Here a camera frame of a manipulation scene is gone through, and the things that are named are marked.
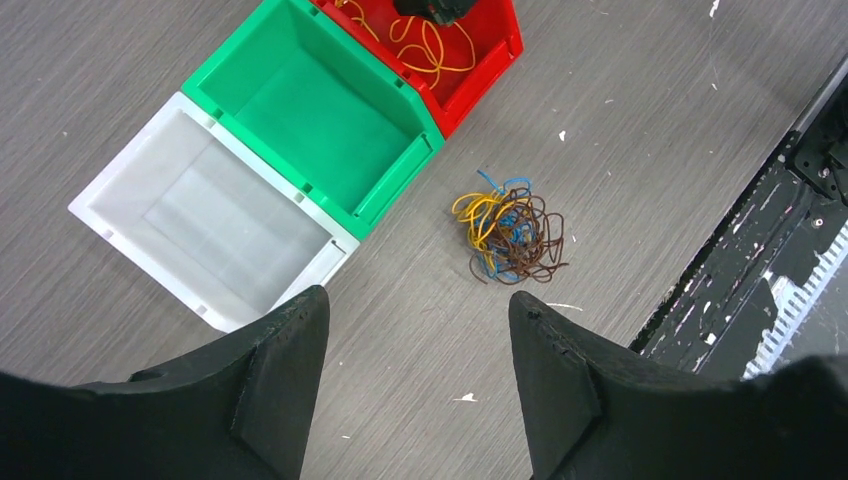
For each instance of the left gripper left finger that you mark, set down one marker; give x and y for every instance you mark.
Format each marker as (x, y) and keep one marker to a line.
(240, 407)

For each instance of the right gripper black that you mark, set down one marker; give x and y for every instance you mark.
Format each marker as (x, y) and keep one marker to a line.
(441, 12)

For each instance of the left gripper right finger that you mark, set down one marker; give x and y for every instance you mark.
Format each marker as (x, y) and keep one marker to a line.
(593, 409)

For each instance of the red plastic bin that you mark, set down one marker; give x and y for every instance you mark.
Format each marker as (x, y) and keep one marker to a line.
(450, 67)

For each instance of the green plastic bin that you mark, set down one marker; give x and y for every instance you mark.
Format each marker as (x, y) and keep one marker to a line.
(321, 110)

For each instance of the white plastic bin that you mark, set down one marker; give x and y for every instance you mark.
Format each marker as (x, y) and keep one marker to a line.
(209, 220)

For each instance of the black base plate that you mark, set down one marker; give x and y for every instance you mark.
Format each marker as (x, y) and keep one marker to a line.
(712, 321)

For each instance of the white cable duct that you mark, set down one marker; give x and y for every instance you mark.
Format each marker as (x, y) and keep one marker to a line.
(811, 318)

